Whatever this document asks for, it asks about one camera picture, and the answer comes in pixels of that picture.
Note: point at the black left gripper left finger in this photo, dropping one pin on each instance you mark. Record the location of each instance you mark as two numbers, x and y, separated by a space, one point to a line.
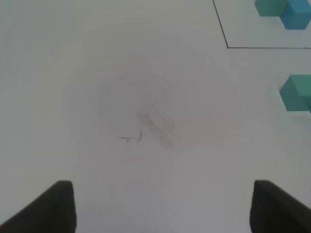
52 212

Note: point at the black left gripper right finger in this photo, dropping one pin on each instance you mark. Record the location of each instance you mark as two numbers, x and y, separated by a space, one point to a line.
275 211

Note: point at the green template block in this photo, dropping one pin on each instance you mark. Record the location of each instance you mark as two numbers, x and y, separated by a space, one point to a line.
270 8

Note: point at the blue template block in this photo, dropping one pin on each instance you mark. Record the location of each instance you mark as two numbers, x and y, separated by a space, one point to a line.
296 15

